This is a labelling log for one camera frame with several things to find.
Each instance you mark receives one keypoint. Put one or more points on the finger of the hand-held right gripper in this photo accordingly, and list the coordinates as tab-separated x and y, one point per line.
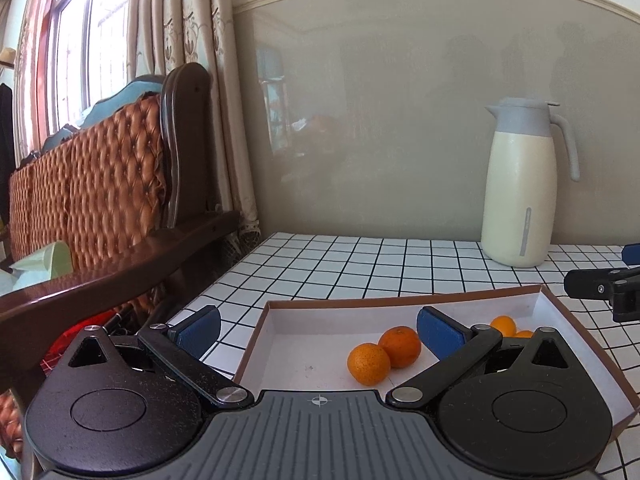
632	253
590	282

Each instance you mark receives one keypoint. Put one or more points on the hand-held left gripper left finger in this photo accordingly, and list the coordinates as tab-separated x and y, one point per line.
197	332

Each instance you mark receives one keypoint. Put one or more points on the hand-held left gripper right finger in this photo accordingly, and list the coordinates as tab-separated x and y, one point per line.
439	332

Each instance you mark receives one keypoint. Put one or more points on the orange mandarin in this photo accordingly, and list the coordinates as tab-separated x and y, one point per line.
502	325
400	346
369	364
524	334

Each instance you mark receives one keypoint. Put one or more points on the shallow white cardboard box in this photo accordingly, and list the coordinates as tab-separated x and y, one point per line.
310	340

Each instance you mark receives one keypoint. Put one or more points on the cream thermos jug grey lid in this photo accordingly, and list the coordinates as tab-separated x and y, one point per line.
520	200

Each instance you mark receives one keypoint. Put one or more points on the white black checked tablecloth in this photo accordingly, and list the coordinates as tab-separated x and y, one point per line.
350	270

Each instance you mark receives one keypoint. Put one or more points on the light green plastic container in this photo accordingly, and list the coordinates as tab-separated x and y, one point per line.
50	262

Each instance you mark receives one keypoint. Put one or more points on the wooden sofa orange tufted upholstery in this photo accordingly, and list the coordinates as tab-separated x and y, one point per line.
100	185

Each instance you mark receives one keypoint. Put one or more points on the beige embroidered curtain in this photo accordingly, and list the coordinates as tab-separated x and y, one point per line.
225	110

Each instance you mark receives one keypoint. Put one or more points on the light blue cloth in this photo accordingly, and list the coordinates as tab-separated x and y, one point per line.
125	92

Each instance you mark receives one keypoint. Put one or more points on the dark hanging garment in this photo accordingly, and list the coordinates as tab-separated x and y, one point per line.
5	150

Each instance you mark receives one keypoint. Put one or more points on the red framed window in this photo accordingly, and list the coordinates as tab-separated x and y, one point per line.
105	35

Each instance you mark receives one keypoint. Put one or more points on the straw hat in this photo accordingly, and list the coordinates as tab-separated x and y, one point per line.
7	56

